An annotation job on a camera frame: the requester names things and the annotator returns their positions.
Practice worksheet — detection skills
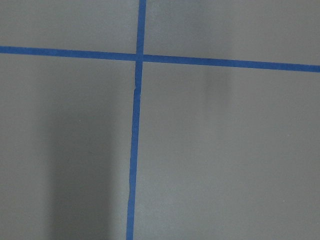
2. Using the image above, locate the blue tape strip lengthwise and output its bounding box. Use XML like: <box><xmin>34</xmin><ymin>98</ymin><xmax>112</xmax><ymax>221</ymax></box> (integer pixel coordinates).
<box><xmin>125</xmin><ymin>0</ymin><xmax>147</xmax><ymax>240</ymax></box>

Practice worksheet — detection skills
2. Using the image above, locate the blue tape strip crosswise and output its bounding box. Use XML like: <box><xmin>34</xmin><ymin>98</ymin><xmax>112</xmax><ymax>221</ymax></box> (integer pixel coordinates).
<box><xmin>0</xmin><ymin>46</ymin><xmax>320</xmax><ymax>73</ymax></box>

